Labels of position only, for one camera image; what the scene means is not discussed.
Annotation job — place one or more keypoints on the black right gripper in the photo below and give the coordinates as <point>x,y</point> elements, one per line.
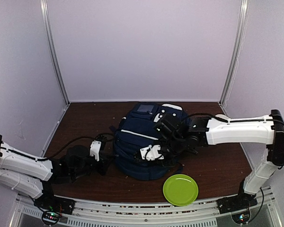
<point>170,164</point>

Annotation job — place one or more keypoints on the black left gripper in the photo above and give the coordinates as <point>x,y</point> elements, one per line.
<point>104,162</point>

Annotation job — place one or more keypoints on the navy blue student backpack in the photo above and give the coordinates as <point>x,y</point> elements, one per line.
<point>135,131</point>

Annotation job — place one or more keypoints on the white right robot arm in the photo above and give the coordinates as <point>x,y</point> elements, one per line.
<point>206,129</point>

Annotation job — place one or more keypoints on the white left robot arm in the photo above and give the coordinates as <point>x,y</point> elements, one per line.
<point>35,175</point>

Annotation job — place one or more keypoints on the green plastic plate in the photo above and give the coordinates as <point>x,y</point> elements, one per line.
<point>180,190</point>

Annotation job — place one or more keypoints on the white and black bowl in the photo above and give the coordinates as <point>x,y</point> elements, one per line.
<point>222,116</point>

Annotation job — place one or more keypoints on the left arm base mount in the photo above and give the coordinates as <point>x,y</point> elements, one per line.
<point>52,209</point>

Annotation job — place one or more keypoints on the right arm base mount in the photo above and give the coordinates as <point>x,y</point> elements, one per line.
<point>238,206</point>

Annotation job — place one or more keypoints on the front aluminium rail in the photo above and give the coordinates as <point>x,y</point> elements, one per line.
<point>201,213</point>

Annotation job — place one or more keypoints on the right aluminium frame post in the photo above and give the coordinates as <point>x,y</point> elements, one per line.
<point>238,44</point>

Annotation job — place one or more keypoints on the aluminium frame post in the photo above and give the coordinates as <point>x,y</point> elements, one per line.
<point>238,44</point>
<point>52,50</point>

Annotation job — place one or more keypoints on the left aluminium frame post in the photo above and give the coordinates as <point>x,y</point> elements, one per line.
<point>52,50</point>

